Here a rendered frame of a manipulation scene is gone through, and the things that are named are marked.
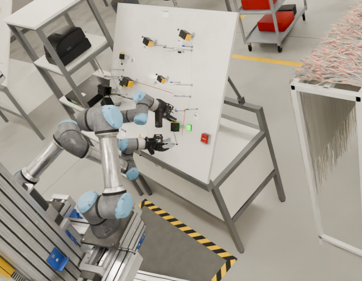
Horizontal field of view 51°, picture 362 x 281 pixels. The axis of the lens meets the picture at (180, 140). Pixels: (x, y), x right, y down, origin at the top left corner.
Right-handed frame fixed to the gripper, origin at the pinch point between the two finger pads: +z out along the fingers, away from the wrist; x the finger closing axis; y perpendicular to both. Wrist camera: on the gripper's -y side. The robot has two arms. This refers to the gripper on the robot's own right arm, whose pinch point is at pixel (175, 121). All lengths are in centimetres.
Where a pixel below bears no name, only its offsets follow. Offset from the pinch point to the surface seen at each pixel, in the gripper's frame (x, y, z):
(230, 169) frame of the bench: -24.4, -14.9, 37.8
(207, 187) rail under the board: -22.9, -31.9, 23.6
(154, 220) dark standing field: 76, -69, 86
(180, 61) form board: 4.8, 37.8, -10.1
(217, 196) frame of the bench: -22, -34, 38
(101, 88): 75, 13, -14
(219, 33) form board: -27, 52, -17
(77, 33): 94, 46, -40
